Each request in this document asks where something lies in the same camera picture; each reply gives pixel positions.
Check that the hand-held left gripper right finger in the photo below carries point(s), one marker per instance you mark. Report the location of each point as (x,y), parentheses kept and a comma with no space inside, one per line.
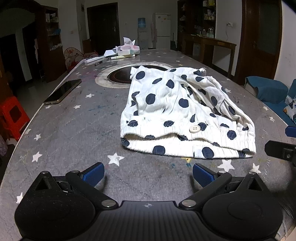
(203,177)

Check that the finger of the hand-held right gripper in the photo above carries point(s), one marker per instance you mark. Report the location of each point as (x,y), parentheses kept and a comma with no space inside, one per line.
(291,131)
(277,148)

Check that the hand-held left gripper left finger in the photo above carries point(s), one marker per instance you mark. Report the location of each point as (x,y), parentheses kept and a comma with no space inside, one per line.
(93,175)

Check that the white polka dot pants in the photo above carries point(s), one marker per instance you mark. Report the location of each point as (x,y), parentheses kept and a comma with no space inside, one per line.
(161,104)

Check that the patterned cushion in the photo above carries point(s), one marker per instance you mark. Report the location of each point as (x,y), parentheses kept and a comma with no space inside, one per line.
(291,109)

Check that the grey star-printed table cover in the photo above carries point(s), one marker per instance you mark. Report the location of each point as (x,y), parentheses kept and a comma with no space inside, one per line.
(69,139)

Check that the blue sofa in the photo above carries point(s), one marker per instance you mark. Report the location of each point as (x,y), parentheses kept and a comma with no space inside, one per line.
(270,90)

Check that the dark smartphone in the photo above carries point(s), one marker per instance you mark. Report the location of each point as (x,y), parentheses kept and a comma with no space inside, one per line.
(62,91)

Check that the wooden door with glass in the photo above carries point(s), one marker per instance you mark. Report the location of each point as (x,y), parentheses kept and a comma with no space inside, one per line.
(261,41)

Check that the red plastic stool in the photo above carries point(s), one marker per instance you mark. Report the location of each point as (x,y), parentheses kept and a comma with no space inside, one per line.
(11,115)

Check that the round black induction hob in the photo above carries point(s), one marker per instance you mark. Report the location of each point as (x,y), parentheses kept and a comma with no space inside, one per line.
(118,75)

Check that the black pen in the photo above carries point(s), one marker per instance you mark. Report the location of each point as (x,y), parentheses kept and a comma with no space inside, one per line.
(99,63)

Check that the white flat box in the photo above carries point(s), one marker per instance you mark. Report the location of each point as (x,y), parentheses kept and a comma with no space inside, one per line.
(94,59)

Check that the dark wooden side desk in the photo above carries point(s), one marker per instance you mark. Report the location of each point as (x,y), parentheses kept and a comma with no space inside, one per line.
(208,46)

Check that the round floor fan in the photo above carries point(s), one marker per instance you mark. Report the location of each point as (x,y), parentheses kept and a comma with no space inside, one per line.
(72,56)

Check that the pale yellow flat box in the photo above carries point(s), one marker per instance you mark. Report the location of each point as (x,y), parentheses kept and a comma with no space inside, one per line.
(122,56)

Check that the white paper sheet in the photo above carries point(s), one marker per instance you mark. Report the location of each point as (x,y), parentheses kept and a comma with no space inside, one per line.
(111,52)

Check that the crumpled tissue paper pile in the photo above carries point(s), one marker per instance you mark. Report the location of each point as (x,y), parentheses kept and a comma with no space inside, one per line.
(129,51)

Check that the dark wooden shelf unit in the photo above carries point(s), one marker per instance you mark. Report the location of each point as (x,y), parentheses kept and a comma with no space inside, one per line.
(53,46)

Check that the white water dispenser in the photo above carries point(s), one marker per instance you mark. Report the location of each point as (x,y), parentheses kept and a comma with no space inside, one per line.
(143,39)

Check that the dark wooden door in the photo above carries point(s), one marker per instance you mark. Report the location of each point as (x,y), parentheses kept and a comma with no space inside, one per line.
(104,27)

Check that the white refrigerator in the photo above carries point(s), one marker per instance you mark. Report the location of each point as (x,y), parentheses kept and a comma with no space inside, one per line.
(161,30)

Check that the blue water bottle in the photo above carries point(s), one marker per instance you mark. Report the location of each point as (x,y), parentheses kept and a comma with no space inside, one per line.
(142,23)

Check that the wooden wall cabinet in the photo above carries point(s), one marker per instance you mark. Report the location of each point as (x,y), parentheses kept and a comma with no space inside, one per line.
(196,16)

